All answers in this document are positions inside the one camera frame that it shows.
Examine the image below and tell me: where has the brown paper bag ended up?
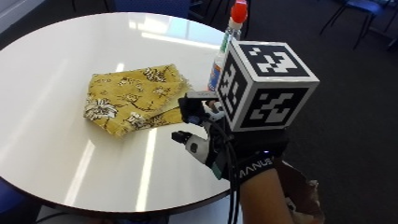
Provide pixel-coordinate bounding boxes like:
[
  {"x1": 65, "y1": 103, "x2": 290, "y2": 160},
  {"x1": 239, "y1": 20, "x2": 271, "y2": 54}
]
[{"x1": 274, "y1": 160, "x2": 327, "y2": 224}]

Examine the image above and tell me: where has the blue chair with black legs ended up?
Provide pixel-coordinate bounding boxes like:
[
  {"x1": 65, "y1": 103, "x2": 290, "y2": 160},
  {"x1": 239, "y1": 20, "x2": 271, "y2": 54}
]
[
  {"x1": 110, "y1": 0, "x2": 192, "y2": 20},
  {"x1": 318, "y1": 0, "x2": 392, "y2": 50}
]

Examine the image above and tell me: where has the yellow floral cloth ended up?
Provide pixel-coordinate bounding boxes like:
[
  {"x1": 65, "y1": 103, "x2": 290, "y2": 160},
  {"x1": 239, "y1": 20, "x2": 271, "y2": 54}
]
[{"x1": 82, "y1": 63, "x2": 192, "y2": 138}]

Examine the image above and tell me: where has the white cube with black markers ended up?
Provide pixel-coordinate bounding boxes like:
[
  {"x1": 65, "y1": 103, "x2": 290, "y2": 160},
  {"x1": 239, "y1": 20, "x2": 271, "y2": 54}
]
[{"x1": 215, "y1": 39, "x2": 320, "y2": 133}]

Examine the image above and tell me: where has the clear bottle with orange cap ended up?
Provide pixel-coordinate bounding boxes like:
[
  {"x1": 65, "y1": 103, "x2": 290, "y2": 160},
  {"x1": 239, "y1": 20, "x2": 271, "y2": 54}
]
[{"x1": 206, "y1": 0, "x2": 250, "y2": 92}]

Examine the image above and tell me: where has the white and black palm camera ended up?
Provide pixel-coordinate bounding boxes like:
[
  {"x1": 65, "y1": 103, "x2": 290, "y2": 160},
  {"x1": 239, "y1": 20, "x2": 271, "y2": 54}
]
[{"x1": 170, "y1": 130, "x2": 210, "y2": 165}]

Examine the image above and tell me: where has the black cable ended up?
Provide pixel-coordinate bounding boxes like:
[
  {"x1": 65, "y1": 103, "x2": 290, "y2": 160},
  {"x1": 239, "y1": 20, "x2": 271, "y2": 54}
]
[{"x1": 204, "y1": 119, "x2": 243, "y2": 224}]

